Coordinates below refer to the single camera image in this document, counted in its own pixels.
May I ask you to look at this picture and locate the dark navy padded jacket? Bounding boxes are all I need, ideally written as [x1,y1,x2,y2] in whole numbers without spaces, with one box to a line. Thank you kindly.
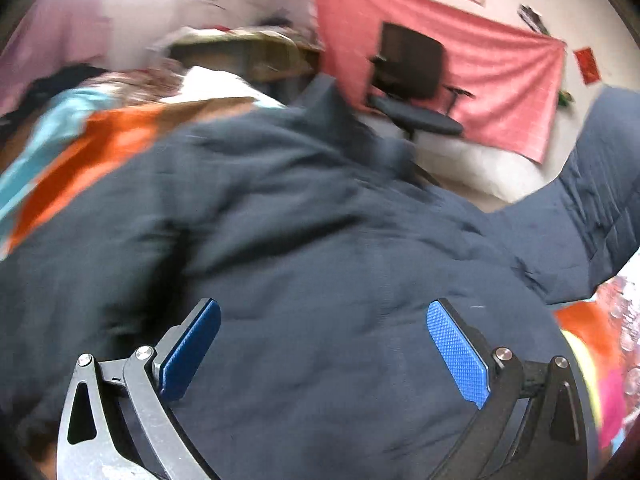
[1,78,639,479]

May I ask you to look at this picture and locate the colourful striped bed blanket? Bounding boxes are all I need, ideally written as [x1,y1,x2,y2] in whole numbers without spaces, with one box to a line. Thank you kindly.
[1,66,281,256]

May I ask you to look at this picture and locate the black office chair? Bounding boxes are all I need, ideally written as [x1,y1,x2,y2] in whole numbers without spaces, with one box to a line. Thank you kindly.
[364,22,474,141]

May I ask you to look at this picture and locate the wooden desk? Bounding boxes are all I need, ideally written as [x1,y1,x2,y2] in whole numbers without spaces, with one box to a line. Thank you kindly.
[168,26,322,104]

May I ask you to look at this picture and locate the pink curtain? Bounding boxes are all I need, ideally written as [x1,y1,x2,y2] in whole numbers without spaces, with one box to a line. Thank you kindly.
[1,0,112,114]

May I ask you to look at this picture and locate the red checked wall cloth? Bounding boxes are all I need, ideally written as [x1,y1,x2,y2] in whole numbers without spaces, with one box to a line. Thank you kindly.
[314,0,565,162]

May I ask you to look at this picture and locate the red paper wall decoration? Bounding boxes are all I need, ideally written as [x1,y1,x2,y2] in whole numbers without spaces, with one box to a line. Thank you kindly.
[574,47,601,86]

